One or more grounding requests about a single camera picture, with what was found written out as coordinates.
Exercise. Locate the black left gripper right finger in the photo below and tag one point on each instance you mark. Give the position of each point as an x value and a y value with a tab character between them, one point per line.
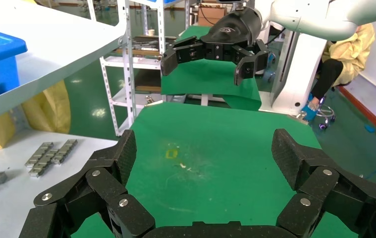
319	184

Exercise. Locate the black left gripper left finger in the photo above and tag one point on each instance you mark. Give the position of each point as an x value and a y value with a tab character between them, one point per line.
105	184

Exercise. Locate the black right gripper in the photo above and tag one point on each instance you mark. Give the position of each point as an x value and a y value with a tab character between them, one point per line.
237	29

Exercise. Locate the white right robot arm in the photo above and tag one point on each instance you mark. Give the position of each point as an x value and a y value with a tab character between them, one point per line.
306	19

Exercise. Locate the small green table cloth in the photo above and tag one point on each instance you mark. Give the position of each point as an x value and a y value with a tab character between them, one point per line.
204	82

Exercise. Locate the brown cardboard box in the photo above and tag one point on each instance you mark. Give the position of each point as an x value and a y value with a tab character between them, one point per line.
210	14

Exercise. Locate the white perforated storage rack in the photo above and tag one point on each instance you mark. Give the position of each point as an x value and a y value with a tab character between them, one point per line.
148	62

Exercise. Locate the chrome stool with casters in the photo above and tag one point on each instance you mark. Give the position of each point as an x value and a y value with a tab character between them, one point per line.
325	113

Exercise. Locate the small paper cup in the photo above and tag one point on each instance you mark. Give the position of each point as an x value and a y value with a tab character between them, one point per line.
151	32

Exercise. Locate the large green table cloth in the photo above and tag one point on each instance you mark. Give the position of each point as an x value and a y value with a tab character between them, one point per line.
207	131

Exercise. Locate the small blue floor object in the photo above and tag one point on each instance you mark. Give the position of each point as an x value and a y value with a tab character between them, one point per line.
370	128

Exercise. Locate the metal table clamp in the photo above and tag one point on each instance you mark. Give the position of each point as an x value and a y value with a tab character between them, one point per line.
151	101

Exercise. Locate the white machine column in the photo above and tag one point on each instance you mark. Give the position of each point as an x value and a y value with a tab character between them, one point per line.
292	82

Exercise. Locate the yellow plastic sheet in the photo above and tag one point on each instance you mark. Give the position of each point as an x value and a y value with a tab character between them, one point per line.
50	108

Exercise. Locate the person in yellow coat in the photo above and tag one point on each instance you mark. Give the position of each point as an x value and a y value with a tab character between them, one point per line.
352	52

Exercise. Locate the white metal shelf unit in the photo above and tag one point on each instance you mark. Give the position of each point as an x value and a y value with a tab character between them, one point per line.
59	42

